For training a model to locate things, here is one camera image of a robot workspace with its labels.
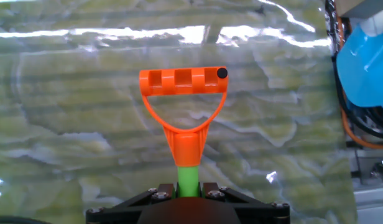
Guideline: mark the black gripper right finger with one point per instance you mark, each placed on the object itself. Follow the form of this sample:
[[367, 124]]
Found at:
[[250, 211]]

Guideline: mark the small dark metal bracket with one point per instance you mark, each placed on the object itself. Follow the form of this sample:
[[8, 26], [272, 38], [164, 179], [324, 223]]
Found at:
[[370, 171]]

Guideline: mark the blue plastic object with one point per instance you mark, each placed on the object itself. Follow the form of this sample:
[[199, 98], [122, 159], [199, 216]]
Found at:
[[365, 68]]

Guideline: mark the green marble pattern mat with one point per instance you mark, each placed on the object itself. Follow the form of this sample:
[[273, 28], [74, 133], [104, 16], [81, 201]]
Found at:
[[85, 109]]

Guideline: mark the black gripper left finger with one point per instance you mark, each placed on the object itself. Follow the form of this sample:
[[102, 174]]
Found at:
[[129, 211]]

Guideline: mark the orange green toy shovel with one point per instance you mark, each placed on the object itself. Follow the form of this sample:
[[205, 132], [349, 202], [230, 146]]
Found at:
[[186, 146]]

